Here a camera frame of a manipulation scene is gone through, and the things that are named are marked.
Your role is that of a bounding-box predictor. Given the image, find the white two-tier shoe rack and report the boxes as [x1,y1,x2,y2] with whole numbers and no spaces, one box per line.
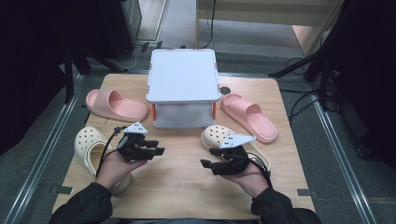
[145,49,222,130]

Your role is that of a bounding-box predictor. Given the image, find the black floor cables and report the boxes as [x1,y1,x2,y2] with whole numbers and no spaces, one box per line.
[278,57,340,122]

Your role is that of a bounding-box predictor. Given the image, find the grey tape strip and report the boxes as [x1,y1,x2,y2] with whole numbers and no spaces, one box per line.
[49,185,75,195]
[297,188,319,198]

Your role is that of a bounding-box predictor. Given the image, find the black cabinet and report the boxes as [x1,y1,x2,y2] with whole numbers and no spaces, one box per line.
[99,0,143,62]

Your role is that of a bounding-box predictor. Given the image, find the person's left hand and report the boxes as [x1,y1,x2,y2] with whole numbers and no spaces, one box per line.
[94,150,148,190]

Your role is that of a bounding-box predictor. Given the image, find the left hand-held gripper black cable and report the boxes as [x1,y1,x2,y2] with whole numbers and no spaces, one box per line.
[94,125,129,178]

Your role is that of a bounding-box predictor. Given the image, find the black stand legs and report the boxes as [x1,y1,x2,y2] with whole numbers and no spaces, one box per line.
[64,46,125,105]

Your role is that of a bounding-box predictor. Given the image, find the cream perforated clog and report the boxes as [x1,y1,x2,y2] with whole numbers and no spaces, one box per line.
[74,125,134,195]
[200,124,272,172]

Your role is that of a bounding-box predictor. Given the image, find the right hand-held gripper black cable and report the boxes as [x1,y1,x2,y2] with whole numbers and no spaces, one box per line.
[248,157,274,188]

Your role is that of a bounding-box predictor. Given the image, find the person's right hand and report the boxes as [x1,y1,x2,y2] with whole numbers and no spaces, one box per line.
[221,162,270,199]

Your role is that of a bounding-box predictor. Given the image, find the metal floor rail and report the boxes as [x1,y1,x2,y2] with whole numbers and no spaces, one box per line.
[0,74,87,224]
[309,92,379,224]

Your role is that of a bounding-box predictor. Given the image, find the light wooden furniture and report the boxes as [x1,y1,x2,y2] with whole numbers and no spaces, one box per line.
[195,0,344,57]

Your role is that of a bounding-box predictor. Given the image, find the hanging black cable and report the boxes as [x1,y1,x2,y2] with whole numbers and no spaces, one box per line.
[200,0,218,50]

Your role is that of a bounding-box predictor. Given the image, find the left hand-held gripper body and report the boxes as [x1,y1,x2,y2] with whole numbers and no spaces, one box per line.
[116,121,149,162]

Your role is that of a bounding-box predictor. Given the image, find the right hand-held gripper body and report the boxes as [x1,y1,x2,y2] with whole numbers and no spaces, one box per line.
[213,135,257,176]

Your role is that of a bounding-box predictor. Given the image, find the black tripod stand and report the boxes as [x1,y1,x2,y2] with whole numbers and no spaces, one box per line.
[268,0,344,110]

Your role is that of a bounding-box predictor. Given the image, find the white floor cable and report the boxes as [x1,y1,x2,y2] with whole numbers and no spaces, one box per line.
[113,46,138,70]

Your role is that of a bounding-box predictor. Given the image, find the pink slide slipper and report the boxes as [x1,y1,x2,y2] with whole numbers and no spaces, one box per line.
[85,89,149,123]
[220,92,279,144]

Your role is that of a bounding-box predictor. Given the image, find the hand-held gripper black cable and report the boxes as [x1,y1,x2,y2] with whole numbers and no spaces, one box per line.
[248,157,274,188]
[94,125,129,178]

